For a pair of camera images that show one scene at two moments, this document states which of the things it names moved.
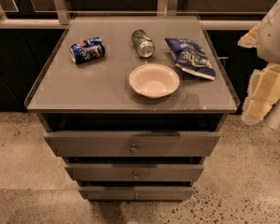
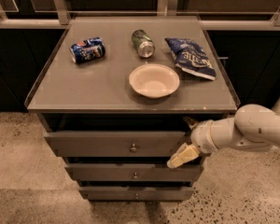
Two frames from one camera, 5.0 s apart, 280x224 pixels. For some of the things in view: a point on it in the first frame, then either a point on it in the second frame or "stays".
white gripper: x=274 y=38 to x=201 y=137
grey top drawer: x=133 y=144 stays
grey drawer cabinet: x=133 y=106 stays
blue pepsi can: x=87 y=50 stays
